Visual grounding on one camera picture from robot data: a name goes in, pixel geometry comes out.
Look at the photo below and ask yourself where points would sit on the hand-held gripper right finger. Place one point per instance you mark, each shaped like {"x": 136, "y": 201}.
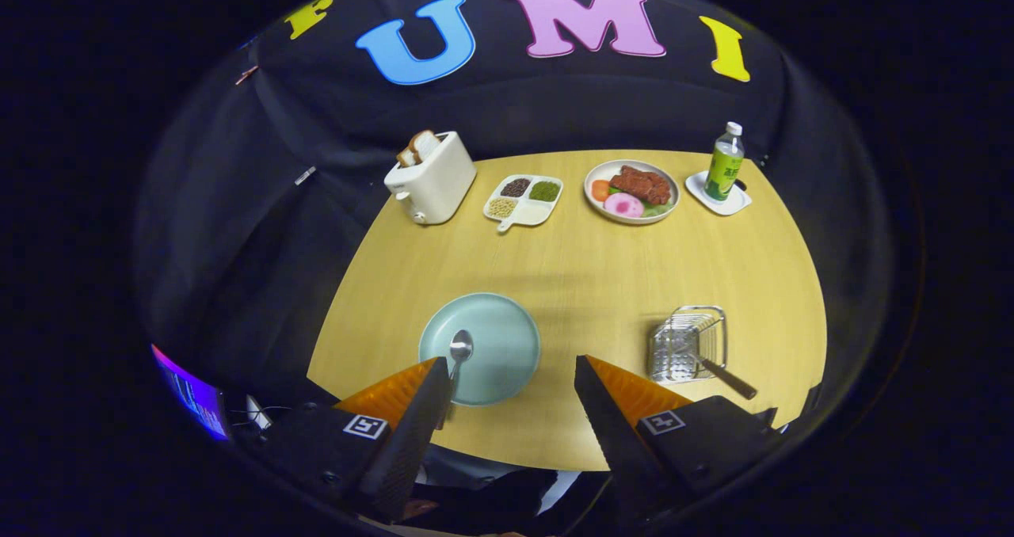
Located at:
{"x": 614, "y": 442}

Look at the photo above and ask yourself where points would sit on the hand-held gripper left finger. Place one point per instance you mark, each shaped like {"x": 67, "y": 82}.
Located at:
{"x": 412, "y": 442}

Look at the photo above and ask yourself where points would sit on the metal spoon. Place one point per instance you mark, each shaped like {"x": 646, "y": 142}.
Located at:
{"x": 461, "y": 345}

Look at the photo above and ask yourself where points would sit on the metal fork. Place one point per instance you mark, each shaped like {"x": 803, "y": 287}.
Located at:
{"x": 729, "y": 378}

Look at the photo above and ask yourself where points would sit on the light green plate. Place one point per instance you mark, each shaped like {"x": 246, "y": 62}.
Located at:
{"x": 499, "y": 339}

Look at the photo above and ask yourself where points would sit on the white flat device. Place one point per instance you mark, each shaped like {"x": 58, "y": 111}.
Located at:
{"x": 257, "y": 412}

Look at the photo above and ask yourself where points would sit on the lit purple screen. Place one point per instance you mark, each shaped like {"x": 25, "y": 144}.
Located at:
{"x": 194, "y": 398}

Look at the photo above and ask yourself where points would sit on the pink ham slice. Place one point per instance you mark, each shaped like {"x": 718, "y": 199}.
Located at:
{"x": 623, "y": 206}

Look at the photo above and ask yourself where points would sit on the green lettuce leaf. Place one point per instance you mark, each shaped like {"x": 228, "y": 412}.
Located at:
{"x": 659, "y": 210}

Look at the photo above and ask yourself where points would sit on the white food plate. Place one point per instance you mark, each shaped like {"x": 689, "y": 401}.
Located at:
{"x": 598, "y": 206}

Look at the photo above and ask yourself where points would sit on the white divided bean dish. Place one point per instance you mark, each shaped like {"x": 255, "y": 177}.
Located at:
{"x": 531, "y": 214}

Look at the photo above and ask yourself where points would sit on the orange carrot slice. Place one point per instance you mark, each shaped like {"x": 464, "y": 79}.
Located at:
{"x": 600, "y": 190}

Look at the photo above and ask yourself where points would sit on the white toaster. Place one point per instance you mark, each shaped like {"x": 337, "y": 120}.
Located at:
{"x": 436, "y": 184}

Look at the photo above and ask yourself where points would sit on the red meat pieces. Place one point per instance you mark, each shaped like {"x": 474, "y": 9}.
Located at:
{"x": 640, "y": 184}

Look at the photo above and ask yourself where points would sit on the white square coaster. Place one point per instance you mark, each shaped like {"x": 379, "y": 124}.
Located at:
{"x": 733, "y": 205}

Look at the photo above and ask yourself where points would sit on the silver cloth clip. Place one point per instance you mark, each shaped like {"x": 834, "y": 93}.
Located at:
{"x": 305, "y": 175}

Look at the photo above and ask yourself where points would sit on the green label plastic bottle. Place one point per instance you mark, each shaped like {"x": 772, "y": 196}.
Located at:
{"x": 723, "y": 169}

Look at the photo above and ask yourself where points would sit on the large bread slice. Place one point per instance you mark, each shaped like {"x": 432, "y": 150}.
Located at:
{"x": 425, "y": 145}

